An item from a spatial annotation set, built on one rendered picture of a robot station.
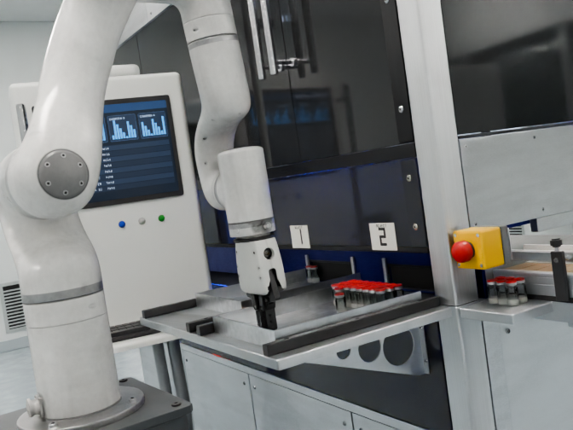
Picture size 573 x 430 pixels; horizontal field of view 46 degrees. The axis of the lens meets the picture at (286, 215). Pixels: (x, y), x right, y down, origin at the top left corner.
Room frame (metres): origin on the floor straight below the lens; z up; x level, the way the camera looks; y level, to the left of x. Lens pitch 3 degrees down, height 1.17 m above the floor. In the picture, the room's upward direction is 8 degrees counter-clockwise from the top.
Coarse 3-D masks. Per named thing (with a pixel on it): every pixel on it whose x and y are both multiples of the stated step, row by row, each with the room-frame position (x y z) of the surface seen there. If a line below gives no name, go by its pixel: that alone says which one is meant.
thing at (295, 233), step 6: (294, 228) 1.77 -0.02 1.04; (300, 228) 1.75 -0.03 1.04; (306, 228) 1.72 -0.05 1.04; (294, 234) 1.78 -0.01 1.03; (306, 234) 1.72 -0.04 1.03; (294, 240) 1.78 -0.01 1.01; (300, 240) 1.75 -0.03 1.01; (306, 240) 1.73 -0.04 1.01; (294, 246) 1.78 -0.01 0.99; (300, 246) 1.76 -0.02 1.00; (306, 246) 1.73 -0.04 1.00
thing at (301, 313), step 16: (288, 304) 1.48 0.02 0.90; (304, 304) 1.50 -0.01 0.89; (320, 304) 1.52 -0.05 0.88; (384, 304) 1.29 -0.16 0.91; (400, 304) 1.31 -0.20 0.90; (224, 320) 1.34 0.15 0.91; (240, 320) 1.41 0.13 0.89; (256, 320) 1.43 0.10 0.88; (288, 320) 1.39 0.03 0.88; (304, 320) 1.37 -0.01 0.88; (320, 320) 1.21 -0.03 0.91; (336, 320) 1.23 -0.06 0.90; (240, 336) 1.28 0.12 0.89; (256, 336) 1.23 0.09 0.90; (272, 336) 1.17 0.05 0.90; (288, 336) 1.18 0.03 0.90
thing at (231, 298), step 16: (288, 272) 1.88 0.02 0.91; (304, 272) 1.90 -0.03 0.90; (224, 288) 1.77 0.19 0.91; (240, 288) 1.80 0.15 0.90; (288, 288) 1.80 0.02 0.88; (304, 288) 1.60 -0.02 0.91; (320, 288) 1.62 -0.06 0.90; (208, 304) 1.67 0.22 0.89; (224, 304) 1.59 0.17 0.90; (240, 304) 1.51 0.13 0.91
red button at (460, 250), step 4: (456, 244) 1.23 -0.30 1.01; (460, 244) 1.23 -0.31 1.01; (464, 244) 1.22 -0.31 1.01; (468, 244) 1.23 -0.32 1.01; (452, 248) 1.24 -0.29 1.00; (456, 248) 1.23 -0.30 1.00; (460, 248) 1.22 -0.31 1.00; (464, 248) 1.22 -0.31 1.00; (468, 248) 1.22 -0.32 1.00; (452, 252) 1.24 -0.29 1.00; (456, 252) 1.23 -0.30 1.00; (460, 252) 1.22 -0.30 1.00; (464, 252) 1.22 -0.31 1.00; (468, 252) 1.22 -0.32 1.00; (472, 252) 1.22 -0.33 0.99; (452, 256) 1.25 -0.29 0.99; (456, 256) 1.23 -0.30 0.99; (460, 256) 1.22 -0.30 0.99; (464, 256) 1.22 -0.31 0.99; (468, 256) 1.22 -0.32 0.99; (456, 260) 1.24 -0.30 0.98; (460, 260) 1.23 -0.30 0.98; (464, 260) 1.22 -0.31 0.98; (468, 260) 1.23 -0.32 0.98
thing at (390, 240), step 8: (376, 224) 1.48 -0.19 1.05; (384, 224) 1.45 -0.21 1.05; (392, 224) 1.43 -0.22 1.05; (376, 232) 1.48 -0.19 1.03; (392, 232) 1.43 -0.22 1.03; (376, 240) 1.48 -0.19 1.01; (384, 240) 1.46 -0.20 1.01; (392, 240) 1.44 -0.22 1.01; (376, 248) 1.49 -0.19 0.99; (384, 248) 1.46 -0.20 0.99; (392, 248) 1.44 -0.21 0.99
